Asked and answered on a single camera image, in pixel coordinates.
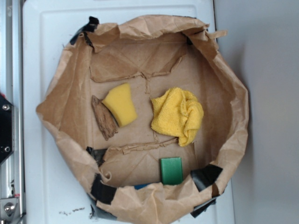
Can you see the brown wood piece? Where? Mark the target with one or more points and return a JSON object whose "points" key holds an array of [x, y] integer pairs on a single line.
{"points": [[104, 118]]}

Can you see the black metal bracket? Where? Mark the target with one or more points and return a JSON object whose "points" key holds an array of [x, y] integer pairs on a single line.
{"points": [[6, 128]]}

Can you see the white plastic tray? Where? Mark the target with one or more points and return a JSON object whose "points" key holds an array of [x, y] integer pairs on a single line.
{"points": [[53, 195]]}

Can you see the metal rail frame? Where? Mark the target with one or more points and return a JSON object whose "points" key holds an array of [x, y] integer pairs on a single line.
{"points": [[12, 181]]}

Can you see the green rectangular block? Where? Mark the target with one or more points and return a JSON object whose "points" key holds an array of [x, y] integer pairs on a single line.
{"points": [[171, 171]]}

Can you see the brown paper bag liner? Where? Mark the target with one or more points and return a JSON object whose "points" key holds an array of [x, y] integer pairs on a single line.
{"points": [[152, 53]]}

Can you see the blue object under paper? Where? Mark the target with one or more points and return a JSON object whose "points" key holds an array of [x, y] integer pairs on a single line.
{"points": [[140, 186]]}

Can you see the yellow microfiber cloth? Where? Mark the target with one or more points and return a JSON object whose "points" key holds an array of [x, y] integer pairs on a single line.
{"points": [[177, 113]]}

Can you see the yellow sponge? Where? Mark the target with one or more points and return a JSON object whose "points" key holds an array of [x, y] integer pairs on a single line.
{"points": [[119, 102]]}

